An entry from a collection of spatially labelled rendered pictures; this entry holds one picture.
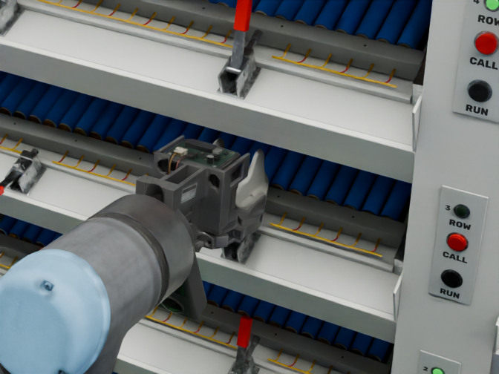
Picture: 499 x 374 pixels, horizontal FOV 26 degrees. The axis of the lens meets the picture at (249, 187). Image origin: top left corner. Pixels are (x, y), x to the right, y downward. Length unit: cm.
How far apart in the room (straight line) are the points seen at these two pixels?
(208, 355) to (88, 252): 49
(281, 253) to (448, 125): 28
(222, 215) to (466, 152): 22
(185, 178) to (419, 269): 23
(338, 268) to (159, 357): 29
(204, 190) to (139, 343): 39
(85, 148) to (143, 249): 39
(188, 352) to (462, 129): 51
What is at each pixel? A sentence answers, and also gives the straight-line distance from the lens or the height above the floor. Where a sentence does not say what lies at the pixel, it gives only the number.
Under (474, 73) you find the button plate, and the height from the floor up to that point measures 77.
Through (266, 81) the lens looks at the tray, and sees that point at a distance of 100.
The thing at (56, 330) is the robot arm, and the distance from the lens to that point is 78.
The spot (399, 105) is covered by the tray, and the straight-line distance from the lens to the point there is 96.
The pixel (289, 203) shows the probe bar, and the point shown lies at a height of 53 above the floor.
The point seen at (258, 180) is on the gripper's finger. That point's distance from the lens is 104.
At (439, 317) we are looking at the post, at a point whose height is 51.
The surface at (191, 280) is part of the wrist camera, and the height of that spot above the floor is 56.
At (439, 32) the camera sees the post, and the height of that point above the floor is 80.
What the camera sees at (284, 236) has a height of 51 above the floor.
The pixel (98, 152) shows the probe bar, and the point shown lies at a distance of 120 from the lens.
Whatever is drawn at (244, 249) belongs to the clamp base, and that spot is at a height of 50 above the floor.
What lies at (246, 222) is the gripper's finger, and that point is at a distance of 99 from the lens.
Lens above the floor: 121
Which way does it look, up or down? 37 degrees down
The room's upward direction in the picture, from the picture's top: straight up
